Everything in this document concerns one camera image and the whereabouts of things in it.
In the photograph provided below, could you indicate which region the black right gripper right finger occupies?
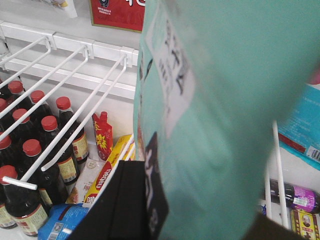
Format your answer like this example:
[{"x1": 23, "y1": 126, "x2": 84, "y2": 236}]
[{"x1": 241, "y1": 213, "x2": 304, "y2": 240}]

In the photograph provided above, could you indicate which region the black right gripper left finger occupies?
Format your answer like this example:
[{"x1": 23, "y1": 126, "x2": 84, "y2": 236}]
[{"x1": 68, "y1": 160, "x2": 150, "y2": 240}]

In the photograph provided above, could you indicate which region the teal goji berry bag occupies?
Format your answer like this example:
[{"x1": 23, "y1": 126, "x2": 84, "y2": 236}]
[{"x1": 133, "y1": 0, "x2": 320, "y2": 240}]

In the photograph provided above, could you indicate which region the yellow wafer box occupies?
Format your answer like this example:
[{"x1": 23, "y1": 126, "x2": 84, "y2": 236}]
[{"x1": 82, "y1": 134, "x2": 136, "y2": 208}]

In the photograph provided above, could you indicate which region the purple labelled bottle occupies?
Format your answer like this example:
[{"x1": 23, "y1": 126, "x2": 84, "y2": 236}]
[{"x1": 284, "y1": 182, "x2": 320, "y2": 214}]

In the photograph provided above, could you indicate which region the blue salt bag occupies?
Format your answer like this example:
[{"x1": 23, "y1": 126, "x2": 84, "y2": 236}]
[{"x1": 37, "y1": 203, "x2": 89, "y2": 240}]

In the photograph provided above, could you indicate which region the red-capped soy sauce bottle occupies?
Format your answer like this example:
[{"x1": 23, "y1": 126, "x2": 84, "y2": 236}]
[{"x1": 55, "y1": 96, "x2": 90, "y2": 165}]

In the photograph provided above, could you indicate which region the red spouted sauce pouch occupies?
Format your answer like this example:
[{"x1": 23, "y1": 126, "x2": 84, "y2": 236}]
[{"x1": 92, "y1": 111, "x2": 113, "y2": 161}]

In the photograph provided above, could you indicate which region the red dates bag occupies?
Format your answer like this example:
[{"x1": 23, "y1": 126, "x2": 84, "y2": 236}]
[{"x1": 89, "y1": 0, "x2": 146, "y2": 33}]

